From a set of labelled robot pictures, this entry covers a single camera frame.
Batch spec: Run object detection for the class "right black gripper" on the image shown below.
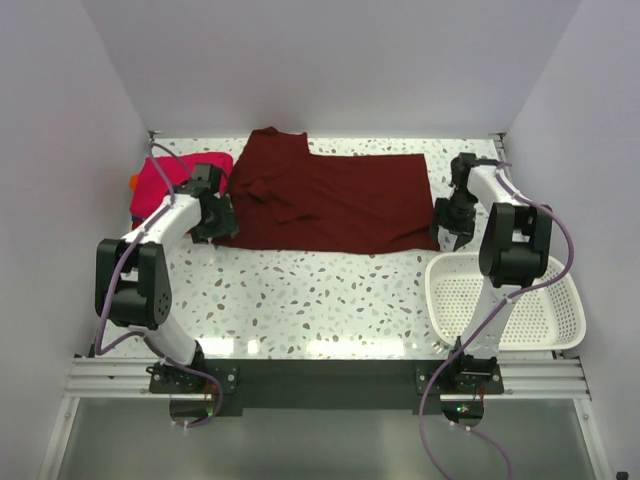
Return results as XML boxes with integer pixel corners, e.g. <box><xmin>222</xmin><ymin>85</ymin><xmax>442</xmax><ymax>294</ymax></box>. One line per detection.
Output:
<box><xmin>430</xmin><ymin>189</ymin><xmax>478</xmax><ymax>250</ymax></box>

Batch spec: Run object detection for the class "dark red t-shirt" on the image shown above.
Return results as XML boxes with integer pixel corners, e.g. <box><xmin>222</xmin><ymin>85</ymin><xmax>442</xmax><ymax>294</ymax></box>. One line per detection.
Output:
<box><xmin>215</xmin><ymin>127</ymin><xmax>439</xmax><ymax>254</ymax></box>

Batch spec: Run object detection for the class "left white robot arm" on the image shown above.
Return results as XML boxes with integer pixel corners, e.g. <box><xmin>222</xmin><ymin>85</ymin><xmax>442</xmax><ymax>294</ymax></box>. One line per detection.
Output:
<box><xmin>94</xmin><ymin>163</ymin><xmax>238</xmax><ymax>392</ymax></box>

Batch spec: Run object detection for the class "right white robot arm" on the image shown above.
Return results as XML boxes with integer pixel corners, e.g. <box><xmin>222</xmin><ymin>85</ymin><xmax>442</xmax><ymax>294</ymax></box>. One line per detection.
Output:
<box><xmin>430</xmin><ymin>153</ymin><xmax>552</xmax><ymax>393</ymax></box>

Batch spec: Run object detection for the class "folded pink t-shirt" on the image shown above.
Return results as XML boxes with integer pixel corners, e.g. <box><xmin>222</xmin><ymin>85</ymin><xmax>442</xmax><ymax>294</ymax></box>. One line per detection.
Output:
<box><xmin>129</xmin><ymin>152</ymin><xmax>233</xmax><ymax>227</ymax></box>

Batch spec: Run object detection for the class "folded orange t-shirt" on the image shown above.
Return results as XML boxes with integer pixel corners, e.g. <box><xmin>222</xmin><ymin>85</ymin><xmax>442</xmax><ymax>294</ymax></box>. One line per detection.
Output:
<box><xmin>128</xmin><ymin>174</ymin><xmax>139</xmax><ymax>191</ymax></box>

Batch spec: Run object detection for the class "white perforated plastic basket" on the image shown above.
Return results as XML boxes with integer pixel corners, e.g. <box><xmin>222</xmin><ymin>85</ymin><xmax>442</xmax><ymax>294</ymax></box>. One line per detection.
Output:
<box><xmin>425</xmin><ymin>252</ymin><xmax>586</xmax><ymax>352</ymax></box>

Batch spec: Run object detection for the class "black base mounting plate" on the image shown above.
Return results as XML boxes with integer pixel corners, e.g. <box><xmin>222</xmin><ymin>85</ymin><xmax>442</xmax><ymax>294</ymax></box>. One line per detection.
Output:
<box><xmin>148</xmin><ymin>357</ymin><xmax>503</xmax><ymax>419</ymax></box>

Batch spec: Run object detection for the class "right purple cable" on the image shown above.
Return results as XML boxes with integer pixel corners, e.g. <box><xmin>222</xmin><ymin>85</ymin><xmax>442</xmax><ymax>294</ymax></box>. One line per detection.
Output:
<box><xmin>415</xmin><ymin>159</ymin><xmax>576</xmax><ymax>480</ymax></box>

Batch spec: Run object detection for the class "aluminium extrusion rail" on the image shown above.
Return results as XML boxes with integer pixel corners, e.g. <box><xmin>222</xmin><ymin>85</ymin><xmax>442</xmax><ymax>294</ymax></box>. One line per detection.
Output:
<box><xmin>65</xmin><ymin>357</ymin><xmax>591</xmax><ymax>400</ymax></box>

